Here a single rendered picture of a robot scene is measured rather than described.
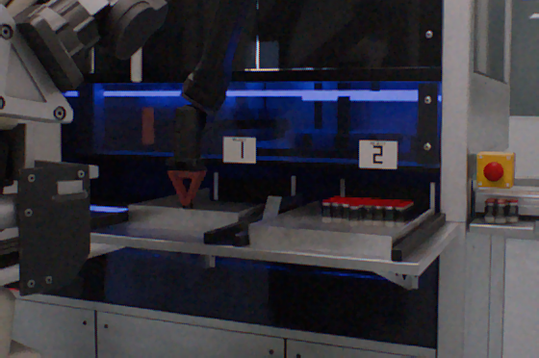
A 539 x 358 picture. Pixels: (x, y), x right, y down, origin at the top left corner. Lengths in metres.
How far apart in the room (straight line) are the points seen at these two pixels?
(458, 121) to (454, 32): 0.19
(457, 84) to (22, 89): 0.94
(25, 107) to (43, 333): 1.35
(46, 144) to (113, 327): 0.51
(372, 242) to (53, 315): 1.13
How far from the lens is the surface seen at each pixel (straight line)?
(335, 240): 1.15
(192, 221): 1.39
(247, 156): 1.61
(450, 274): 1.50
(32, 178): 0.91
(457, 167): 1.46
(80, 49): 0.79
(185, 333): 1.78
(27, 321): 2.10
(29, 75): 0.78
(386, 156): 1.49
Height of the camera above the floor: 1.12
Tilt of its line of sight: 3 degrees down
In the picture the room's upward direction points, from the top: straight up
